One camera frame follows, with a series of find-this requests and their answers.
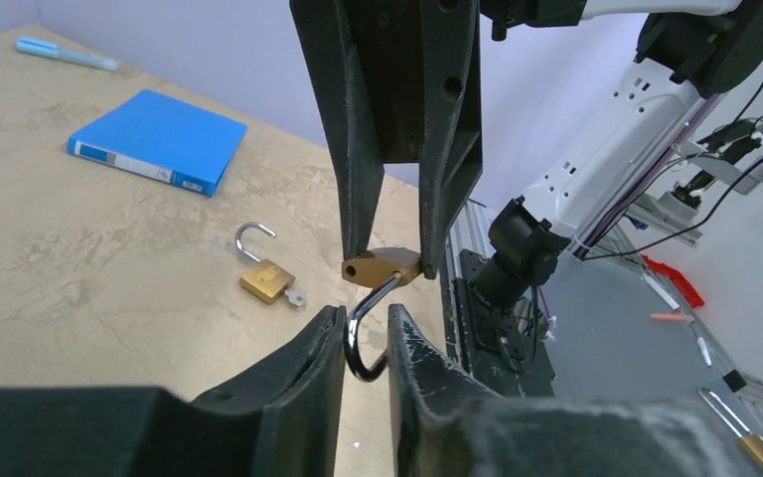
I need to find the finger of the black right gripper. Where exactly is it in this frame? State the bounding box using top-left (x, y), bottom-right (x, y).
top-left (289, 0), bottom-right (384, 259)
top-left (419, 1), bottom-right (483, 279)

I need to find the light blue marker pen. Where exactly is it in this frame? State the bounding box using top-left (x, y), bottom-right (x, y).
top-left (15, 36), bottom-right (119, 72)

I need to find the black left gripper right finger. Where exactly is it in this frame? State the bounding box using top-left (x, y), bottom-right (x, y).
top-left (387, 304), bottom-right (761, 476)

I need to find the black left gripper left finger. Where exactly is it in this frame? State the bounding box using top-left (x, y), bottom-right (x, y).
top-left (0, 306), bottom-right (346, 476)

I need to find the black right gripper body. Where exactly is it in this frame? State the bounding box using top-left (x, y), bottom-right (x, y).
top-left (368, 1), bottom-right (425, 164)

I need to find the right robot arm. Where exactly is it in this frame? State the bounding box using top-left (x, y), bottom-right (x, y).
top-left (289, 1), bottom-right (763, 309)

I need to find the blue folder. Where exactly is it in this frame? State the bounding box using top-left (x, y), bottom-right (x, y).
top-left (66, 89), bottom-right (247, 197)

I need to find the brass padlock with key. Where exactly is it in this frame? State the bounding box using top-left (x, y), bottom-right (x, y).
top-left (234, 222), bottom-right (307, 308)
top-left (342, 247), bottom-right (422, 383)

